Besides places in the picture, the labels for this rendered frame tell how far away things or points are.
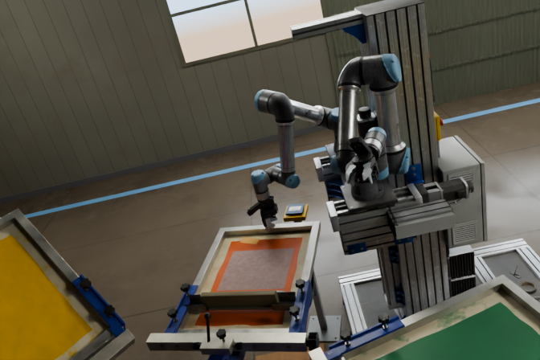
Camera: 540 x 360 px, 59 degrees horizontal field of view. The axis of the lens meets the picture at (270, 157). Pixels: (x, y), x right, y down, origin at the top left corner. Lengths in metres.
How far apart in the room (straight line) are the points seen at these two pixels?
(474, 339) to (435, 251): 0.83
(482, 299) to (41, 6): 5.33
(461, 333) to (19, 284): 1.80
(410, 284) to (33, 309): 1.89
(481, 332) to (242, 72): 4.47
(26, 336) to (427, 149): 1.92
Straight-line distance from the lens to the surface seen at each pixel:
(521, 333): 2.07
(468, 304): 2.14
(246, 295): 2.19
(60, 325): 2.25
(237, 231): 2.74
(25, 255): 2.43
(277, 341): 1.99
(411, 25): 2.21
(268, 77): 5.90
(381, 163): 1.86
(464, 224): 2.66
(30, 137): 6.73
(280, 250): 2.55
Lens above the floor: 2.46
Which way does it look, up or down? 25 degrees down
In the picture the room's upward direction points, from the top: 14 degrees counter-clockwise
